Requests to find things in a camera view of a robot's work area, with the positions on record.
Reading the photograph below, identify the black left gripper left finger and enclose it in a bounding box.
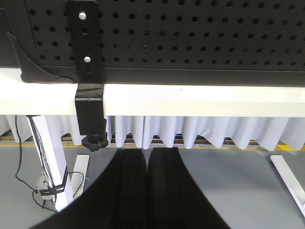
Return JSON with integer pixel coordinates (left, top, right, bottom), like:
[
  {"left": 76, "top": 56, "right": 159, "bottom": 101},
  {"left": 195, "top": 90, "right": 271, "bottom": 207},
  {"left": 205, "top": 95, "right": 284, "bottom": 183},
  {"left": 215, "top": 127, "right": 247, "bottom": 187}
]
[{"left": 114, "top": 149, "right": 147, "bottom": 229}]

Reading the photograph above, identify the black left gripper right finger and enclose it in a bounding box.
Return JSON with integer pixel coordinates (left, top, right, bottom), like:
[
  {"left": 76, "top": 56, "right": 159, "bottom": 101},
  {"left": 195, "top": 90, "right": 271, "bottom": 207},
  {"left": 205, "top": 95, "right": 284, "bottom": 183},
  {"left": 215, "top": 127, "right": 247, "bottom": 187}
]
[{"left": 148, "top": 148, "right": 184, "bottom": 229}]

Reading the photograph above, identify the white table leg left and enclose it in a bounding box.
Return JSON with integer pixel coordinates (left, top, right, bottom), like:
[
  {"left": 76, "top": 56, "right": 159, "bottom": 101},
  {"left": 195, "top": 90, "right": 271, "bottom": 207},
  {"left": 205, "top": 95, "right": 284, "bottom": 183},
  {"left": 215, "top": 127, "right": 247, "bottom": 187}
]
[{"left": 27, "top": 115, "right": 89, "bottom": 211}]

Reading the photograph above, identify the white table leg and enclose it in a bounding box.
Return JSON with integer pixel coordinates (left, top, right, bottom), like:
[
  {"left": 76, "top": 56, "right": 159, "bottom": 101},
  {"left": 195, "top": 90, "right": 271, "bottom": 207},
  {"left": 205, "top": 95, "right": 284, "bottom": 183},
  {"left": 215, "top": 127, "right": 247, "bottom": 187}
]
[
  {"left": 27, "top": 115, "right": 89, "bottom": 211},
  {"left": 270, "top": 155, "right": 305, "bottom": 216}
]

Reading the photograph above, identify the grey power adapter box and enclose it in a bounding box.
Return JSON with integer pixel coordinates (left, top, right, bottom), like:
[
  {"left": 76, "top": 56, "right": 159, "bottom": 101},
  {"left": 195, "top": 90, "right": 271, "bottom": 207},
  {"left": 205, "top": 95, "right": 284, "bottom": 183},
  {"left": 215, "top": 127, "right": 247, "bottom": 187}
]
[{"left": 36, "top": 172, "right": 57, "bottom": 206}]

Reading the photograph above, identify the white pleated curtain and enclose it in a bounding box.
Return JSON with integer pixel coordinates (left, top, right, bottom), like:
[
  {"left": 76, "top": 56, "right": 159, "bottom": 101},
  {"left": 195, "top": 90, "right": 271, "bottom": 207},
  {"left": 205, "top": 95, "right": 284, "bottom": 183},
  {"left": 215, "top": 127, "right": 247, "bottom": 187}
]
[{"left": 0, "top": 114, "right": 305, "bottom": 152}]

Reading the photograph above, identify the white table leg right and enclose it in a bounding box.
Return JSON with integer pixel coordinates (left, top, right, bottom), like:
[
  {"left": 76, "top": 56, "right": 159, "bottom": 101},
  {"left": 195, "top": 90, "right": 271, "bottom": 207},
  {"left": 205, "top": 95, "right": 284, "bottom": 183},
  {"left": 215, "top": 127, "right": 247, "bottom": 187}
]
[{"left": 270, "top": 155, "right": 305, "bottom": 216}]

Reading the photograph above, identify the white table top edge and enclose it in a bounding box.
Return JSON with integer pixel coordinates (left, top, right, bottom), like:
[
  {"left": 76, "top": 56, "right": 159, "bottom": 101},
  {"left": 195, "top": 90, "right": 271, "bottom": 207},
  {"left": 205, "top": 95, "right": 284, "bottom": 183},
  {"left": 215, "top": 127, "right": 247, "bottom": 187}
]
[{"left": 0, "top": 68, "right": 305, "bottom": 117}]

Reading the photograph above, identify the black perforated pegboard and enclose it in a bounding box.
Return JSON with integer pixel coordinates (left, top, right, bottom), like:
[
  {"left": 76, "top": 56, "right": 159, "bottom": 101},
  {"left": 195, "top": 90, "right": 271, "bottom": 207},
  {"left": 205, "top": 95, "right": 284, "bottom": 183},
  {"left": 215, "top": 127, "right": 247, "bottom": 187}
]
[{"left": 0, "top": 0, "right": 305, "bottom": 87}]

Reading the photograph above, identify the black hanging cable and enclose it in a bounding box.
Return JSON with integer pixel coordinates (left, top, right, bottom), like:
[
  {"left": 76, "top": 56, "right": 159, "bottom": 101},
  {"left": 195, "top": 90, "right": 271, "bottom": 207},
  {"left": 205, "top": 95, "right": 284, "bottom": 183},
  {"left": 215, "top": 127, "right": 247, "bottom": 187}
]
[{"left": 14, "top": 115, "right": 85, "bottom": 210}]

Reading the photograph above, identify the black table clamp bracket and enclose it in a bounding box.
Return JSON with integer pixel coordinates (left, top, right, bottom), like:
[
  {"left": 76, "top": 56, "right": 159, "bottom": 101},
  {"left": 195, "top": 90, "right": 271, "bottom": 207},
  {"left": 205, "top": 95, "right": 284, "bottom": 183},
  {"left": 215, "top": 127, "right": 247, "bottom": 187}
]
[{"left": 65, "top": 0, "right": 109, "bottom": 152}]

